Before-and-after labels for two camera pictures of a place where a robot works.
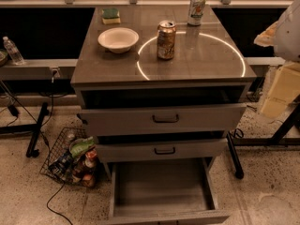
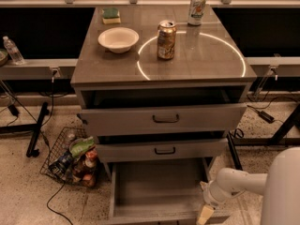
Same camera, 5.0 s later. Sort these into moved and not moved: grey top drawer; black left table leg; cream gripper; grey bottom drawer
Moved: cream gripper
Not moved: grey top drawer; black left table leg; grey bottom drawer
